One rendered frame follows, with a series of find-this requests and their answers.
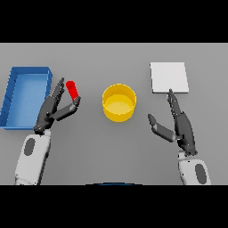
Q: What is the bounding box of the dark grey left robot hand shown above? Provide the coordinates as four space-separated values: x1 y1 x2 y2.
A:
33 77 82 136

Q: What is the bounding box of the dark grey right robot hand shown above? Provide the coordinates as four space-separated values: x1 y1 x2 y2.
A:
147 88 199 157

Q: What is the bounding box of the red beaker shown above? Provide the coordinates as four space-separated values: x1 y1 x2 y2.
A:
65 80 80 102

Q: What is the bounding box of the pale square measuring scale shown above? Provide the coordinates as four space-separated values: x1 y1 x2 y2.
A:
150 61 190 94

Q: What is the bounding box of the yellow bowl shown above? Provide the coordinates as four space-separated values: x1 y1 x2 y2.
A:
102 83 137 123

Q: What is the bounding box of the blue tray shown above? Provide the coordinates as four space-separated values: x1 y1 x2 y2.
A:
0 66 53 131

